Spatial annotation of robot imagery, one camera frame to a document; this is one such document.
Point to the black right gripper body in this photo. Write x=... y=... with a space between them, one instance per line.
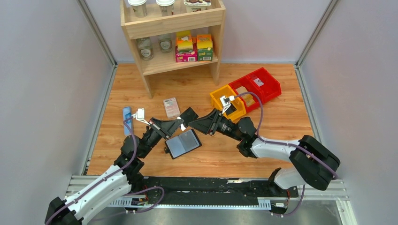
x=213 y=123

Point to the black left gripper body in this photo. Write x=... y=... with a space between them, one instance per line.
x=158 y=128

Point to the dark credit card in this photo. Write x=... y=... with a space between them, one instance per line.
x=188 y=116
x=231 y=111

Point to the black leather card holder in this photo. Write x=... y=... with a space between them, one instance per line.
x=182 y=144

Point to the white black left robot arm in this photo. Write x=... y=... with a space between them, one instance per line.
x=108 y=174

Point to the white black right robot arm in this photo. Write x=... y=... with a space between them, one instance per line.
x=312 y=162

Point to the pink white card box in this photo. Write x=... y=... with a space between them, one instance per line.
x=171 y=108

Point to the tan card in bin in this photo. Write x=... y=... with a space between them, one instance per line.
x=247 y=98

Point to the white card in bin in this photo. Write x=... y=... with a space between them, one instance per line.
x=258 y=82

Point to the yellow plastic bin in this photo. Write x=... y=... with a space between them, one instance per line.
x=227 y=91

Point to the blue toothpaste box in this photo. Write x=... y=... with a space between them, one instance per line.
x=127 y=120

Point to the red plastic bin middle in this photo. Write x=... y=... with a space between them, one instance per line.
x=247 y=84

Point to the red plastic bin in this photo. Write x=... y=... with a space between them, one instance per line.
x=271 y=88
x=247 y=84

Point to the red plastic bin far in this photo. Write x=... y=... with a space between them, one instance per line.
x=271 y=88

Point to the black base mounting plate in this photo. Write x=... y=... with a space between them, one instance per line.
x=209 y=191

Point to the glass jar left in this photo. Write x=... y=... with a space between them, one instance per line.
x=145 y=48

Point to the glass jar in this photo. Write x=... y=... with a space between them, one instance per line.
x=165 y=43
x=145 y=48

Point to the pink orange snack box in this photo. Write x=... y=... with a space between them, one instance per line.
x=186 y=48

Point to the green orange snack box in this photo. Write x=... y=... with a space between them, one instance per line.
x=205 y=47

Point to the glass jar right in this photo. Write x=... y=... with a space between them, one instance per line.
x=165 y=43

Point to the wooden two-tier shelf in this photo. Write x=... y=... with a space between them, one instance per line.
x=154 y=24

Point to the white lidded cup left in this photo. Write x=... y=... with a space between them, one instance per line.
x=139 y=7

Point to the white lidded cup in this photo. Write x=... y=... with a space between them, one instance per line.
x=139 y=7
x=166 y=7

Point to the white lidded cup middle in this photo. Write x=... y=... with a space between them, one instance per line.
x=166 y=7

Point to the chocolate pudding tub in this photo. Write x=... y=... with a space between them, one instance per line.
x=196 y=5

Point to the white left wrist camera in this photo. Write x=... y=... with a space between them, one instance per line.
x=139 y=115

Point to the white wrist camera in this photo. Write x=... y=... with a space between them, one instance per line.
x=226 y=102
x=139 y=115

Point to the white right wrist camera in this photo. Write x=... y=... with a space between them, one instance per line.
x=226 y=102

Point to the aluminium frame rail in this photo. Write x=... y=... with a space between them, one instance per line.
x=137 y=202

